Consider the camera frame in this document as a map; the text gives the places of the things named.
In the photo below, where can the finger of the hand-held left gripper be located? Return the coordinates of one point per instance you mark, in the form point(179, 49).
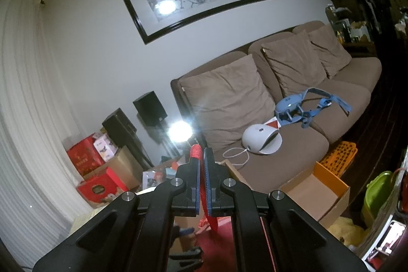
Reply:
point(187, 232)
point(188, 259)

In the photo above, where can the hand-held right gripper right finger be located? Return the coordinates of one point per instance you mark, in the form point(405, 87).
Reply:
point(207, 187)

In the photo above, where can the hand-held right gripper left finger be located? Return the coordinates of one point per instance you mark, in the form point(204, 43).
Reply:
point(198, 187)

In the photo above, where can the pile of assorted clutter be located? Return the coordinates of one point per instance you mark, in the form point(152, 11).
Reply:
point(159, 176)

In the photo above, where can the bright lamp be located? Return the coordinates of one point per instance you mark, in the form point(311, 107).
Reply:
point(180, 131)

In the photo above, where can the white dome massager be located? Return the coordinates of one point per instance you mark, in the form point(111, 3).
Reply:
point(258, 138)

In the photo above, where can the brown sofa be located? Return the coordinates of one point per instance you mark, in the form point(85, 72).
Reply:
point(287, 157)

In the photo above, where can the large brown sofa cushion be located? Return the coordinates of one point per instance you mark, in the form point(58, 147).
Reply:
point(226, 100)

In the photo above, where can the black speaker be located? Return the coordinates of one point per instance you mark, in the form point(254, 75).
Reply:
point(149, 108)

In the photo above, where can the red carton gold label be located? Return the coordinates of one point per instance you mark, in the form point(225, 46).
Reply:
point(100, 187)

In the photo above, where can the small orange cardboard box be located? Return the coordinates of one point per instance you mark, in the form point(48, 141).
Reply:
point(306, 195)

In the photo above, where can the yellow plaid tablecloth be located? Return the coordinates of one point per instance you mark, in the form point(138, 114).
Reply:
point(89, 219)

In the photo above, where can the tall black box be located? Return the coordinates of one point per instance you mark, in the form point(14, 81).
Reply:
point(119, 127)

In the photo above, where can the white printed box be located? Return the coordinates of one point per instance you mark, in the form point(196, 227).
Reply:
point(106, 147)

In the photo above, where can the red carton on stack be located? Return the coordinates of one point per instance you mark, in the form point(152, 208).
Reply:
point(84, 155)

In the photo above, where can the orange plastic crate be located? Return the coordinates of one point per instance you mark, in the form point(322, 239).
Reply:
point(341, 157)

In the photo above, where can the yellow cloth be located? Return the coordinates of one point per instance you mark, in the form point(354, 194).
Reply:
point(346, 230)

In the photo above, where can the green plastic stool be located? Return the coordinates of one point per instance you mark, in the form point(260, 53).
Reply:
point(379, 198)

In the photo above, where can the white curtain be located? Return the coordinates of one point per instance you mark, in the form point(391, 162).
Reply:
point(32, 116)

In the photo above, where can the white patterned bag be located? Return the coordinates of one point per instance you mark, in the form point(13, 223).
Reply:
point(389, 211)

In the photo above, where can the small brown sofa cushion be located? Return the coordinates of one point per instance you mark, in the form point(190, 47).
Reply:
point(331, 52)

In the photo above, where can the dark cluttered shelf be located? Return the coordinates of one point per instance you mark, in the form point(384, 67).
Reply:
point(350, 29)

